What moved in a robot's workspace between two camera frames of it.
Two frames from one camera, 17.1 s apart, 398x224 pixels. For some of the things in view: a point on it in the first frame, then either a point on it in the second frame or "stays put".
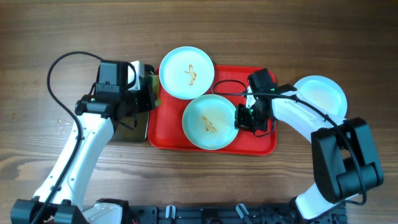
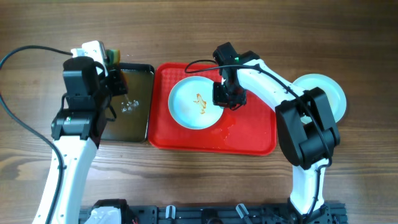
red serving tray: [166, 130] stays put
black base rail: [233, 213] stays put
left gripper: [148, 102] to [120, 86]
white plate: [208, 121] to [334, 93]
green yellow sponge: [155, 89] to [113, 57]
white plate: [186, 73] to [191, 103]
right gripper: [242, 122] to [219, 99]
